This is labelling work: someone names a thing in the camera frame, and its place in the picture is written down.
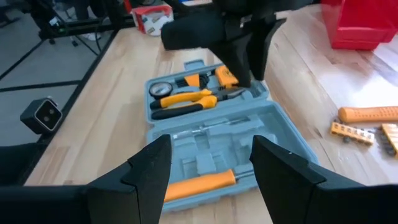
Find person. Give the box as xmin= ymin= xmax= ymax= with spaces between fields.
xmin=73 ymin=0 xmax=104 ymax=42

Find hex key set orange holder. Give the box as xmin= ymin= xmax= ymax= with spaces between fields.
xmin=175 ymin=72 xmax=213 ymax=90

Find black electrical tape roll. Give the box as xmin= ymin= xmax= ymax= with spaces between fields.
xmin=149 ymin=81 xmax=174 ymax=100

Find red tape dispenser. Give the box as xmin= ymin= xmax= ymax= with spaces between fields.
xmin=131 ymin=4 xmax=175 ymax=37

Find red plastic bin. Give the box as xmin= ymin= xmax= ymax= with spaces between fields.
xmin=321 ymin=0 xmax=398 ymax=51

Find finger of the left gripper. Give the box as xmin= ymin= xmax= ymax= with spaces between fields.
xmin=248 ymin=16 xmax=287 ymax=82
xmin=210 ymin=33 xmax=252 ymax=88

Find grey plastic tool case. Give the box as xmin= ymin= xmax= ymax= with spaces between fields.
xmin=144 ymin=58 xmax=320 ymax=214

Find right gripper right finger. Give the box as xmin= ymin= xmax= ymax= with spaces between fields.
xmin=250 ymin=135 xmax=398 ymax=224

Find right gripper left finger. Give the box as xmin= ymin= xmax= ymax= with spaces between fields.
xmin=0 ymin=134 xmax=173 ymax=224

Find black aluminium table frame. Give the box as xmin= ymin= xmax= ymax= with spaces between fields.
xmin=0 ymin=17 xmax=137 ymax=187

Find small orange bit holder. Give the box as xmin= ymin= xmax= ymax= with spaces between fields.
xmin=330 ymin=121 xmax=376 ymax=146

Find black two-lens camera box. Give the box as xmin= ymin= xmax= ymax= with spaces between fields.
xmin=19 ymin=97 xmax=63 ymax=136

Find yellow black handled pliers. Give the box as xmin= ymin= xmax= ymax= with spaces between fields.
xmin=149 ymin=86 xmax=246 ymax=121

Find orange tape measure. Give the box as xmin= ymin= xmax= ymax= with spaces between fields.
xmin=215 ymin=65 xmax=239 ymax=90

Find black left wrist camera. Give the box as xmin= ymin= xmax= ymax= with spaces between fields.
xmin=160 ymin=12 xmax=227 ymax=51

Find clear handled tester screwdriver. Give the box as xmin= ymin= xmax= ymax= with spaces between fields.
xmin=172 ymin=116 xmax=251 ymax=139

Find hammer with orange handle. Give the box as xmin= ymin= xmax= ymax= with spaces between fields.
xmin=338 ymin=106 xmax=398 ymax=124

